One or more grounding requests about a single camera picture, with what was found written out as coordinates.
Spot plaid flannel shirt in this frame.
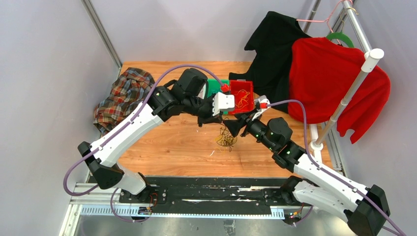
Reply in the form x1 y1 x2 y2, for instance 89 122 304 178
93 67 155 136

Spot black t-shirt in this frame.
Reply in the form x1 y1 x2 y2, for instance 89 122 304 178
229 11 310 103

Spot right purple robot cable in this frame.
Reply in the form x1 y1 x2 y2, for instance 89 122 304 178
265 99 406 236

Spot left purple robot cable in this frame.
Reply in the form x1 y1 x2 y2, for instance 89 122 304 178
63 63 229 224

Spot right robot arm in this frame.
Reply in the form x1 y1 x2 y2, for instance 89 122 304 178
223 114 389 236

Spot pink wire hanger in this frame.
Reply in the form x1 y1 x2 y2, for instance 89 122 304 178
296 0 359 33

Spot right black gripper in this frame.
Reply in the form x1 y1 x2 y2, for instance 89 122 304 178
223 108 276 152

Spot red sweater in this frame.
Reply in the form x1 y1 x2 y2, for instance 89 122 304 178
289 37 391 144

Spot yellow cables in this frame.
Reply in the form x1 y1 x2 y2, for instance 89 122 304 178
234 89 252 110

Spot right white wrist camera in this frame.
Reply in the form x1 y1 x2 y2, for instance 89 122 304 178
250 95 270 121

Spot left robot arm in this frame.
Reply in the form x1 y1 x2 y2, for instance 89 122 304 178
70 64 234 203

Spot green hanger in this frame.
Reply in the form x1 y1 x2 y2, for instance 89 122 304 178
326 32 355 48

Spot cable pile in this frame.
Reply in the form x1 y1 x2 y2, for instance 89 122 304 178
213 125 238 153

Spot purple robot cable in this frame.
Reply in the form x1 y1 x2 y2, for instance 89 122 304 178
265 99 406 236
63 63 229 224

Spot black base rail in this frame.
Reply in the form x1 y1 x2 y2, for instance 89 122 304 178
118 177 310 216

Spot white clothes rack pole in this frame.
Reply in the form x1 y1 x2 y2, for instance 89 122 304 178
310 48 385 150

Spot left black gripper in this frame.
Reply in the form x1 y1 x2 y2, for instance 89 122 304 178
183 93 224 128

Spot green plastic bin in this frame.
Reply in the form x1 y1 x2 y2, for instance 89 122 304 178
206 79 230 99

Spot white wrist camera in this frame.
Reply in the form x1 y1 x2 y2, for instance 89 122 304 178
250 95 270 121
212 92 235 116

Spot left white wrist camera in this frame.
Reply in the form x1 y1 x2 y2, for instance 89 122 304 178
212 92 235 116

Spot red plastic bin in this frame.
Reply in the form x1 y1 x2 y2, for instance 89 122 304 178
229 80 254 115

